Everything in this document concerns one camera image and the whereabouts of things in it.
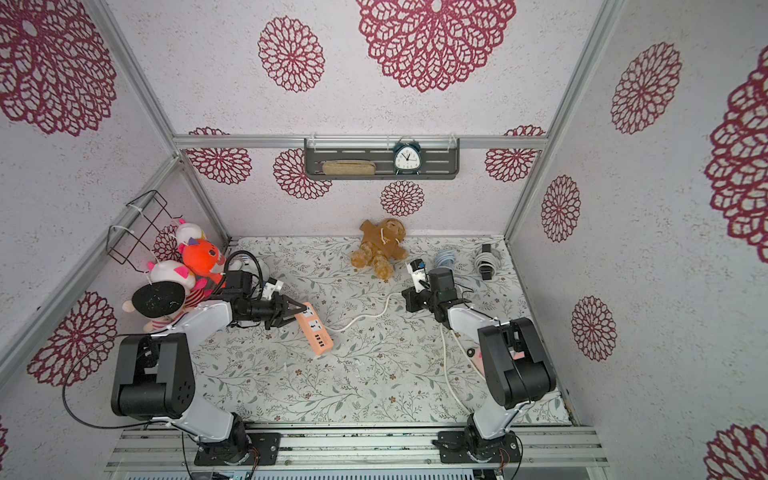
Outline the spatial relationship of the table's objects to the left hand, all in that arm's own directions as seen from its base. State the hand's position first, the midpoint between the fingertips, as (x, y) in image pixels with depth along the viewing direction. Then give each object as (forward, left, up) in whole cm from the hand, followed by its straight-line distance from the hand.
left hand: (304, 311), depth 87 cm
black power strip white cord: (+23, -59, -6) cm, 64 cm away
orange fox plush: (+12, +30, +10) cm, 34 cm away
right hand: (+9, -30, -2) cm, 31 cm away
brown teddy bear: (+30, -22, -4) cm, 37 cm away
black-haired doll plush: (-3, +35, +12) cm, 37 cm away
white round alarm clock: (+18, +23, +1) cm, 29 cm away
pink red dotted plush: (-9, -49, -8) cm, 51 cm away
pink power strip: (-6, -4, 0) cm, 7 cm away
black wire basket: (+8, +40, +21) cm, 46 cm away
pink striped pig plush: (+7, +34, +9) cm, 36 cm away
